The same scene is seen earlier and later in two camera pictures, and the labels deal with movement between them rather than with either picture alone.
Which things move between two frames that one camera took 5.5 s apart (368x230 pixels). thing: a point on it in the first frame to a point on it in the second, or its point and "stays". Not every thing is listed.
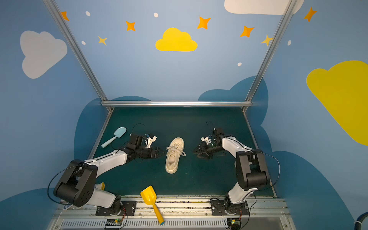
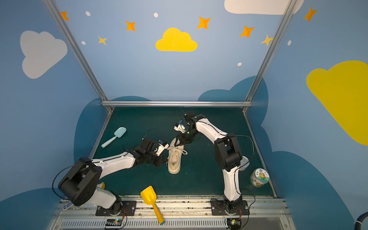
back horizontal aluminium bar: (176, 104) stays
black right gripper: (205, 149) to (181, 135)
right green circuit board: (235, 224) stays
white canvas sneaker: (174, 150) stays
